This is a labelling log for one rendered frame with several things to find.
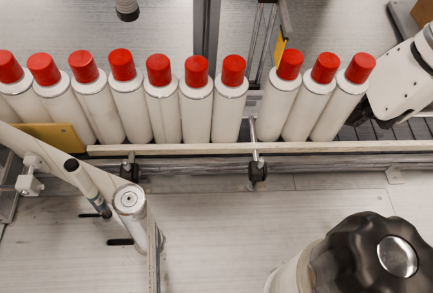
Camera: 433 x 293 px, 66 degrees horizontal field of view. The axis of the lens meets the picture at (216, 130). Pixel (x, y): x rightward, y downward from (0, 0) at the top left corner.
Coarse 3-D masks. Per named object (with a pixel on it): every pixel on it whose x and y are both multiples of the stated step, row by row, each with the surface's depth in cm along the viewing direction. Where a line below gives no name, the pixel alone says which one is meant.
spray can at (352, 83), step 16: (352, 64) 47; (368, 64) 47; (336, 80) 51; (352, 80) 49; (368, 80) 50; (336, 96) 52; (352, 96) 50; (336, 112) 54; (320, 128) 59; (336, 128) 58
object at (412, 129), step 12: (372, 120) 67; (408, 120) 67; (420, 120) 67; (432, 120) 68; (240, 132) 64; (348, 132) 65; (360, 132) 65; (372, 132) 65; (384, 132) 65; (396, 132) 66; (408, 132) 66; (420, 132) 66; (432, 132) 66; (96, 144) 61; (84, 156) 59; (96, 156) 59; (108, 156) 59; (120, 156) 60; (144, 156) 60; (156, 156) 60; (168, 156) 60; (180, 156) 60; (192, 156) 61; (204, 156) 61; (216, 156) 61; (228, 156) 62
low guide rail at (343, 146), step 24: (120, 144) 57; (144, 144) 57; (168, 144) 57; (192, 144) 58; (216, 144) 58; (240, 144) 58; (264, 144) 58; (288, 144) 59; (312, 144) 59; (336, 144) 59; (360, 144) 60; (384, 144) 60; (408, 144) 60; (432, 144) 60
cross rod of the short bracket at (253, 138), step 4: (252, 116) 62; (248, 120) 62; (252, 120) 62; (252, 124) 61; (252, 128) 61; (252, 132) 60; (252, 136) 60; (252, 140) 59; (256, 140) 60; (252, 152) 58; (256, 152) 58; (256, 156) 58
